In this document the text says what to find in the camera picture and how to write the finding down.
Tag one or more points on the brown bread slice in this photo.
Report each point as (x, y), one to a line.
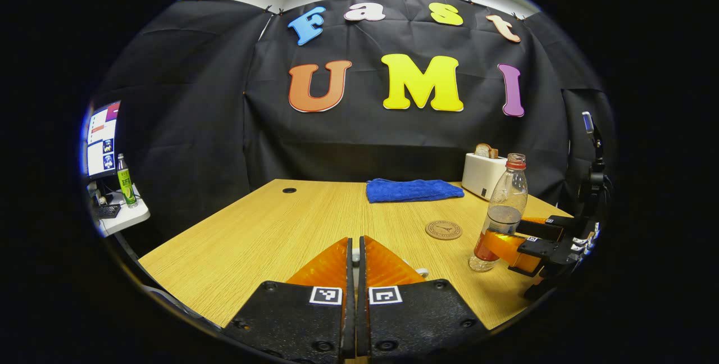
(494, 153)

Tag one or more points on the blue towel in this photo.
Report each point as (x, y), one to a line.
(413, 190)

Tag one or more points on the light bread slice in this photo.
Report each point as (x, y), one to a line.
(482, 150)

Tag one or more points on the white toaster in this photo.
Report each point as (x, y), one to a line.
(480, 176)

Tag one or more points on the computer monitor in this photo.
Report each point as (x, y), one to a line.
(102, 142)

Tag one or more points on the black keyboard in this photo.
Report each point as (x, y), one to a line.
(108, 210)

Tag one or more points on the round brown coaster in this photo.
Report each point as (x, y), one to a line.
(443, 230)

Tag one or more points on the white teacup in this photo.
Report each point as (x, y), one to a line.
(422, 272)

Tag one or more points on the black backdrop cloth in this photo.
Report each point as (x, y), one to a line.
(348, 145)

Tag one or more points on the white side table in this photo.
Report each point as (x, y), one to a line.
(132, 218)

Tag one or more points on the clear plastic water bottle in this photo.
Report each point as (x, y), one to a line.
(505, 201)

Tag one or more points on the green drink bottle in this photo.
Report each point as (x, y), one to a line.
(127, 184)

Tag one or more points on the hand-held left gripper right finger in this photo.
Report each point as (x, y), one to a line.
(421, 319)

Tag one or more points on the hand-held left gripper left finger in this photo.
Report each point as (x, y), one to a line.
(292, 319)

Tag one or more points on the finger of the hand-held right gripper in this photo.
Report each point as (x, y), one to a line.
(547, 226)
(542, 249)

